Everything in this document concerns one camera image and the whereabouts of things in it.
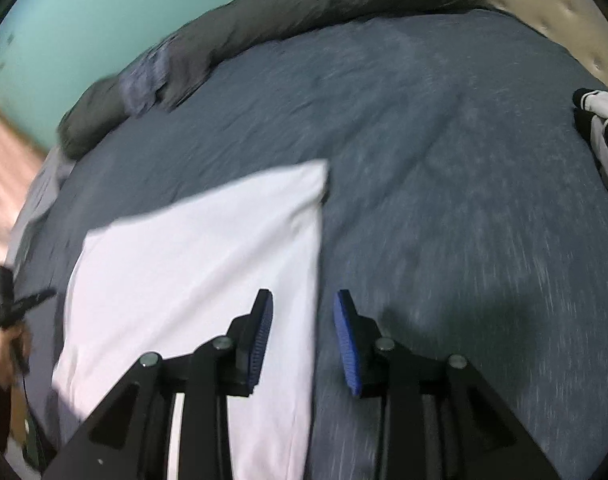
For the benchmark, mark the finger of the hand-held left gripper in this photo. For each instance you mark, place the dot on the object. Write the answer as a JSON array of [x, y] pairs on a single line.
[[36, 297]]

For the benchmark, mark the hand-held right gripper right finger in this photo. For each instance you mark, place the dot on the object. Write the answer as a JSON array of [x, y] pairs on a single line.
[[349, 345]]

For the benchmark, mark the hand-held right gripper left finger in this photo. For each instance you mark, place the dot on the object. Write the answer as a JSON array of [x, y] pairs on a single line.
[[261, 340]]

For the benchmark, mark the white long-sleeve shirt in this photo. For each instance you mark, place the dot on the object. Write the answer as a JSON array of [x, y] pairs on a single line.
[[194, 270]]

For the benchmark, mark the person's left hand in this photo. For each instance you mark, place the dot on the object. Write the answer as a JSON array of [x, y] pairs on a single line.
[[4, 360]]

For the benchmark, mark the light grey sheet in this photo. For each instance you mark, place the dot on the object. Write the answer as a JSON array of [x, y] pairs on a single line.
[[39, 205]]

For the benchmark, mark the pink curtain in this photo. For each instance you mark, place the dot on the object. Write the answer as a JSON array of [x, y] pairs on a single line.
[[6, 170]]

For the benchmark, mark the bed with blue woven sheet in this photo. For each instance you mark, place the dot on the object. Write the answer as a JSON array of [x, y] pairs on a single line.
[[459, 185]]

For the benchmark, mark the blue-grey checked garment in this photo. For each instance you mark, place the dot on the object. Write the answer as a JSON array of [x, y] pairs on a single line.
[[141, 85]]

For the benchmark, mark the dark grey garment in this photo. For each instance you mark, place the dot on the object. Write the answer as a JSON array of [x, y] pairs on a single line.
[[189, 70]]

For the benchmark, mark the black and white striped garment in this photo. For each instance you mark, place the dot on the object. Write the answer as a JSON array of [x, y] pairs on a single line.
[[604, 130]]

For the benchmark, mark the cream tufted headboard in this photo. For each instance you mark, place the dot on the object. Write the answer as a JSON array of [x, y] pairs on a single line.
[[559, 20]]

